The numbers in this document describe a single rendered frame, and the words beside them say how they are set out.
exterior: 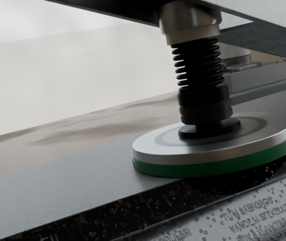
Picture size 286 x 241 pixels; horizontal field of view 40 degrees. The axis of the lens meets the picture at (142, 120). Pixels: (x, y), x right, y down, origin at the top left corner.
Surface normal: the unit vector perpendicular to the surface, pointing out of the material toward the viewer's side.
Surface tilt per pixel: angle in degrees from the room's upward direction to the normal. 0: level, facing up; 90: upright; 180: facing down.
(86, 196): 0
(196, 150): 0
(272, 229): 45
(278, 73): 90
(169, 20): 90
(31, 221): 0
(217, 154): 90
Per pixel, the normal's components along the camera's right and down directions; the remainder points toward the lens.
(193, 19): -0.01, 0.16
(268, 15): 0.62, 0.00
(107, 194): -0.19, -0.97
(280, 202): 0.13, -0.64
